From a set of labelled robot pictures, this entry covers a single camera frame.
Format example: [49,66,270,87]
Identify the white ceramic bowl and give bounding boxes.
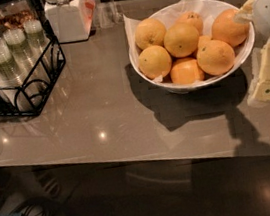
[121,0,263,102]

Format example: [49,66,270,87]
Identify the white paper bowl liner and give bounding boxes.
[120,0,235,88]

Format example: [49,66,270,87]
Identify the orange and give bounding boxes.
[134,18,166,49]
[163,23,199,58]
[176,11,204,35]
[196,39,236,76]
[170,57,205,85]
[138,45,172,79]
[211,8,250,47]

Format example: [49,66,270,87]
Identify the orange at front right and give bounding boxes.
[196,39,236,76]

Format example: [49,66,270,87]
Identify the orange at back centre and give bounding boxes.
[176,11,204,35]

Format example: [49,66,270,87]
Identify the orange at front centre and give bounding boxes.
[170,57,205,85]

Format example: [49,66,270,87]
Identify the orange in centre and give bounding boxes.
[163,23,199,58]

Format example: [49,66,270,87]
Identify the orange at front left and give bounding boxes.
[138,45,172,79]

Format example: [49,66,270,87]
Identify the orange at back left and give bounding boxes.
[134,18,166,49]

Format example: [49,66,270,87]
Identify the clear acrylic stand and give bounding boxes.
[95,0,123,29]

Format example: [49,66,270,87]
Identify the white lidded canister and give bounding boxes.
[44,0,95,43]

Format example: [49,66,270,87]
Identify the glass jar of granola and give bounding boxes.
[0,0,37,29]

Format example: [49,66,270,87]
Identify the black wire rack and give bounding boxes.
[0,0,66,116]

